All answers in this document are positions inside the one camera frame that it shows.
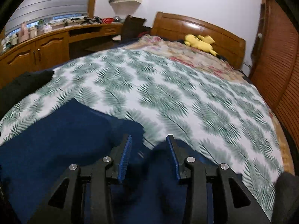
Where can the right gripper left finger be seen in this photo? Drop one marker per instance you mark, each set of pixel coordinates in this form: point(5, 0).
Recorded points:
point(83, 192)

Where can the dark grey folded garment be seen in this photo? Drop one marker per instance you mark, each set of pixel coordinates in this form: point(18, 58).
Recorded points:
point(286, 199)

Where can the wooden desk cabinet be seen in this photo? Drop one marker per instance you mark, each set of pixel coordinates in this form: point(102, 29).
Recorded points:
point(49, 49)

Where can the pink bottle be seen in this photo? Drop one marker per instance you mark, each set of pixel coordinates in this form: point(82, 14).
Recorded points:
point(23, 33)

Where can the yellow plush toy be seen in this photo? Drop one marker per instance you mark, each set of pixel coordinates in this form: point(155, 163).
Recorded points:
point(202, 43)

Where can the wooden headboard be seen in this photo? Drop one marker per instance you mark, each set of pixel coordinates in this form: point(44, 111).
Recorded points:
point(175, 27)

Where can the wooden louvered wardrobe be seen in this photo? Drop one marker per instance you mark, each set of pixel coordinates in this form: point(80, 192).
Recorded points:
point(275, 74)

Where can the black tripod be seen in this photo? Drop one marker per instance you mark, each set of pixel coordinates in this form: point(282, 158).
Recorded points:
point(91, 21)

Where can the floral pink blanket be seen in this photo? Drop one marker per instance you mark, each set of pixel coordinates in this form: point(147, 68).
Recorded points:
point(179, 52)

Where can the green leaf print bedsheet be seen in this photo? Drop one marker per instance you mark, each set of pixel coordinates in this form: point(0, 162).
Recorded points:
point(225, 121)

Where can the red basket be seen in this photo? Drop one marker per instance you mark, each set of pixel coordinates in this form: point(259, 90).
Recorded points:
point(107, 20)

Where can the dark wooden chair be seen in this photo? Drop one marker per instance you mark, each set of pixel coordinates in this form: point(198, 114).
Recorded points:
point(131, 28)

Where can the navy blue suit jacket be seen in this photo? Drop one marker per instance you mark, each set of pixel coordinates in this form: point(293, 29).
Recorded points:
point(34, 160)

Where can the grey window blind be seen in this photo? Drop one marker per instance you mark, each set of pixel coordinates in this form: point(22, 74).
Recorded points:
point(30, 11)

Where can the black folded garment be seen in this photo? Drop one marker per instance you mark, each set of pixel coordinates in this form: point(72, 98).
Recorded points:
point(21, 87)

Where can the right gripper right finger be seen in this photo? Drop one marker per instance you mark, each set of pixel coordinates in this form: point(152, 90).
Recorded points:
point(215, 194)

